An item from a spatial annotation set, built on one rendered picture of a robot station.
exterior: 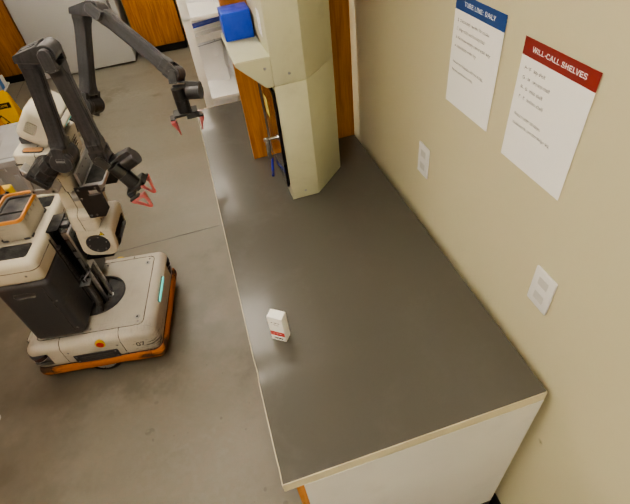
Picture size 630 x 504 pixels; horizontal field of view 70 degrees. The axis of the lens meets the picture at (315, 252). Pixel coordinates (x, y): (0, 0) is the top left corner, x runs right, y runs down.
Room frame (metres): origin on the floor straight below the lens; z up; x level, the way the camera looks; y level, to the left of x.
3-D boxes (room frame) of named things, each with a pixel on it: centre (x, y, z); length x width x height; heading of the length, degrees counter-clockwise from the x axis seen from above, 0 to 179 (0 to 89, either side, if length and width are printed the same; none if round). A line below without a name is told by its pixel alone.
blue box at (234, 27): (1.70, 0.16, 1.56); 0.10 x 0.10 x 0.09; 11
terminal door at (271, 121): (1.61, 0.10, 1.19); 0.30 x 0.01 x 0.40; 11
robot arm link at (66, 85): (1.52, 0.74, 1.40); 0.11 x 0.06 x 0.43; 2
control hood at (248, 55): (1.60, 0.14, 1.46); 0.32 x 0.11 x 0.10; 11
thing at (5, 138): (2.92, 2.05, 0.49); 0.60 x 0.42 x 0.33; 11
